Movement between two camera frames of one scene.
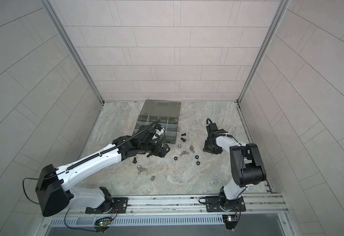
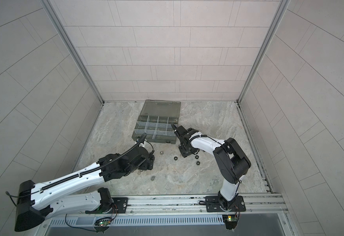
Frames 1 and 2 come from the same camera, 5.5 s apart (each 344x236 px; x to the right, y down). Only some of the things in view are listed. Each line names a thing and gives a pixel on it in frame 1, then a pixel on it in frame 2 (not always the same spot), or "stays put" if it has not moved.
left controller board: x=101 y=224 stays put
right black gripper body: x=209 y=147 -> x=185 y=152
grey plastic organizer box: x=165 y=112 stays put
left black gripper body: x=152 y=148 -> x=145 y=165
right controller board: x=231 y=221 stays put
